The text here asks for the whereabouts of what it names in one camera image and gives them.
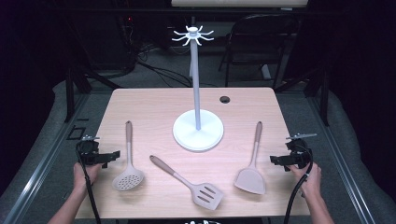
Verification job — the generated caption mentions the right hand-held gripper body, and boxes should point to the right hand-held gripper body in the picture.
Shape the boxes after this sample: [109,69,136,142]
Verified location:
[281,133,318,170]

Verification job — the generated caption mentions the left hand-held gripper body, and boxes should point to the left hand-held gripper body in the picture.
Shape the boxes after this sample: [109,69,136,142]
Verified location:
[76,134,108,166]

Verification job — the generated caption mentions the beige solid spatula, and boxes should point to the beige solid spatula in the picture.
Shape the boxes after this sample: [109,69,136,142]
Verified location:
[233,120,266,196]

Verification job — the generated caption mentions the beige slotted spatula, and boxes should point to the beige slotted spatula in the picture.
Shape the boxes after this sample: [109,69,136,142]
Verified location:
[148,154,224,211]

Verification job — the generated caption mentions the white utensil rack stand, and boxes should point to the white utensil rack stand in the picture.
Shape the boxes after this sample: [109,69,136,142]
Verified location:
[171,25,224,153]

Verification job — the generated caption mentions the person's left hand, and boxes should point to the person's left hand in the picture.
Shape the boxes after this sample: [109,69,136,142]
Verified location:
[73,161,102,191]

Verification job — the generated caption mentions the person's right hand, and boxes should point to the person's right hand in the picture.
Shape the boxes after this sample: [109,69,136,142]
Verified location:
[286,161,322,199]

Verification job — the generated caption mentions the beige perforated skimmer spoon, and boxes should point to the beige perforated skimmer spoon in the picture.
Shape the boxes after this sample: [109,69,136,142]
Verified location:
[111,120,145,191]

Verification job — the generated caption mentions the black metal stand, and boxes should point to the black metal stand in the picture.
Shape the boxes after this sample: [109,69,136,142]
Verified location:
[274,61,331,127]
[64,65,123,123]

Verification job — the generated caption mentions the black folding chair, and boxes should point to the black folding chair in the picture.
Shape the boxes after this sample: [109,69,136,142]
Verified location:
[218,13,301,91]

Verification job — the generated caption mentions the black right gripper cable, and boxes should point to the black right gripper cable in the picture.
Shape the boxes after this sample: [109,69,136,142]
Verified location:
[282,143,315,224]

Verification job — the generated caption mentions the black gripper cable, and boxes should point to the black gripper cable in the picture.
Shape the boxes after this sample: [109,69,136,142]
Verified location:
[75,140,102,224]
[282,143,315,224]

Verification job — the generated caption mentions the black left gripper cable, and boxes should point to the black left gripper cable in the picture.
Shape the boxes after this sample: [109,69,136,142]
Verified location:
[75,140,102,224]

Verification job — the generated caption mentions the grey metal floor rail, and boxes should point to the grey metal floor rail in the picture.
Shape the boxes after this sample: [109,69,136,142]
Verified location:
[306,95,378,224]
[2,92,92,224]

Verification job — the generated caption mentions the black floor cables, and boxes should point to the black floor cables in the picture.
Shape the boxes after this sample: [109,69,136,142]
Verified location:
[135,43,194,89]

